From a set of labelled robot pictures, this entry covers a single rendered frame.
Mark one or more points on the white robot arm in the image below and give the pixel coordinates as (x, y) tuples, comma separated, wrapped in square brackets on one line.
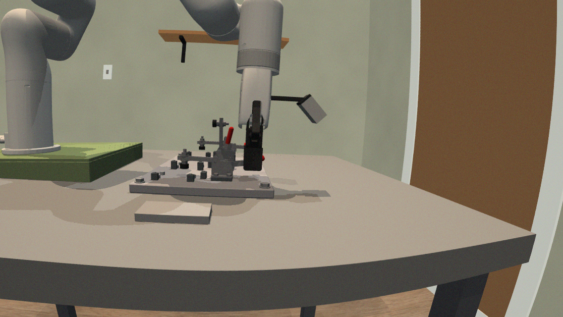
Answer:
[(30, 38)]

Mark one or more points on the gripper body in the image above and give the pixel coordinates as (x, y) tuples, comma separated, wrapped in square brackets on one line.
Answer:
[(256, 84)]

